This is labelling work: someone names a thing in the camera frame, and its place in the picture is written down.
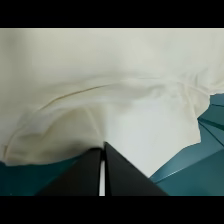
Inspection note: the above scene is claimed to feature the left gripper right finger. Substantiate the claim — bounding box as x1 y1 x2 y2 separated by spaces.
103 141 169 197

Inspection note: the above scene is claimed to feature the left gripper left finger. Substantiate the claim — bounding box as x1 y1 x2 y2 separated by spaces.
37 147 103 197

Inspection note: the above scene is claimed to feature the cream white shirt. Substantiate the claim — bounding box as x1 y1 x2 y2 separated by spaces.
0 27 224 197

